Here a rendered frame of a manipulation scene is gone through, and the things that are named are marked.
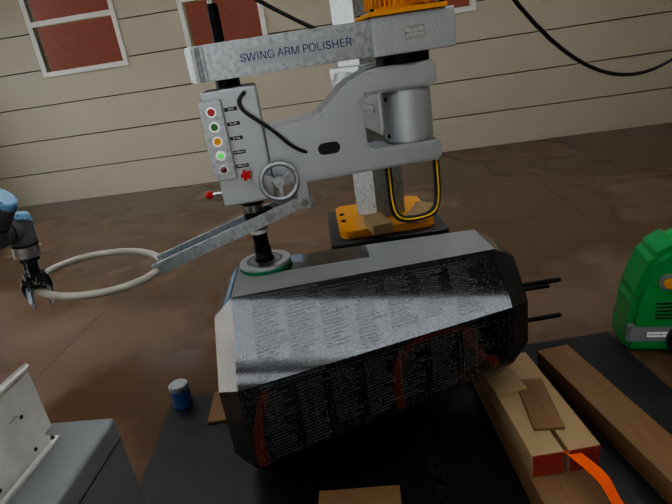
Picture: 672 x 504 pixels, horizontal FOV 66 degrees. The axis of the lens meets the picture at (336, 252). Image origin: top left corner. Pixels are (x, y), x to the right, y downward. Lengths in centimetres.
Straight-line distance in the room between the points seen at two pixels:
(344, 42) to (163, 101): 665
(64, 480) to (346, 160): 134
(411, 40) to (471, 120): 612
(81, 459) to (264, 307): 82
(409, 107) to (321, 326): 87
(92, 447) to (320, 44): 141
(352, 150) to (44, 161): 787
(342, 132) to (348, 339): 76
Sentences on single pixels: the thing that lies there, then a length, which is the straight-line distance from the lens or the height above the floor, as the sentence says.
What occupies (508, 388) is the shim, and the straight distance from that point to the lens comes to 230.
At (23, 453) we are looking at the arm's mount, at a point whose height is 90.
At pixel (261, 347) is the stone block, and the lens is 187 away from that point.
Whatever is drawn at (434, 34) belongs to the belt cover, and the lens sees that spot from 200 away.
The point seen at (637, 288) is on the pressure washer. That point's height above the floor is 35.
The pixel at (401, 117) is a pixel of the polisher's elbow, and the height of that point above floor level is 137.
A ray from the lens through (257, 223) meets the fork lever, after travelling 205.
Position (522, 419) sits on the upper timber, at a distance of 218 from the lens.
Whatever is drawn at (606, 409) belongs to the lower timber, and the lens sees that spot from 247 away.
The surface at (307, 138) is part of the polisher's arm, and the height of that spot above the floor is 135.
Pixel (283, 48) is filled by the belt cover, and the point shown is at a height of 167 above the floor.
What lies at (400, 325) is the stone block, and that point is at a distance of 188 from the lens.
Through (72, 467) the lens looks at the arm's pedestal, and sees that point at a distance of 139.
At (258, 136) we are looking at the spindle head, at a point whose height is 139.
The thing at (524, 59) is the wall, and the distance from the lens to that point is 814.
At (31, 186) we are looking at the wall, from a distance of 974.
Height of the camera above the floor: 163
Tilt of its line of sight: 21 degrees down
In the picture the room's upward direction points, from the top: 9 degrees counter-clockwise
